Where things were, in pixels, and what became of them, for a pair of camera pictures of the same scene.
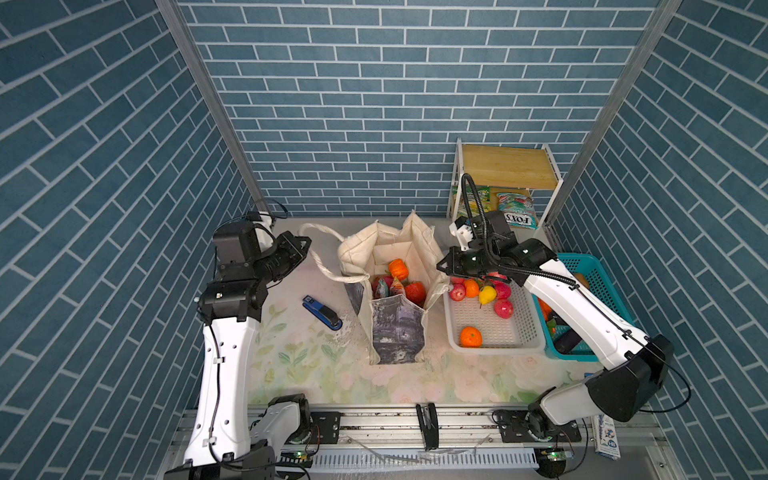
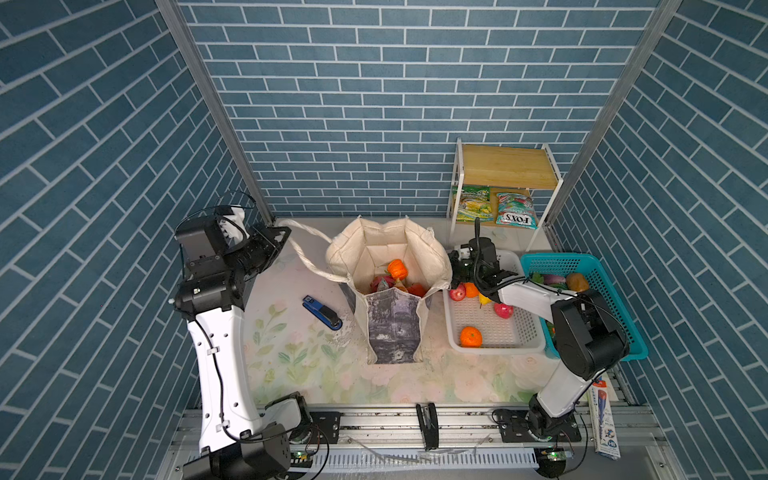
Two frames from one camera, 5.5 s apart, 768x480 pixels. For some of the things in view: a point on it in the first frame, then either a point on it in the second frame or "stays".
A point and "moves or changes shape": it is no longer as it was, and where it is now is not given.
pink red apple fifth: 503,308 stays
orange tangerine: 470,337 stays
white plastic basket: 521,333 stays
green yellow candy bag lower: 483,194 stays
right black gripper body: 470,262 to 463,272
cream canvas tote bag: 395,326 moves or changes shape
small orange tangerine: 472,288 stays
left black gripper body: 276,262 to 250,255
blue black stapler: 320,311 stays
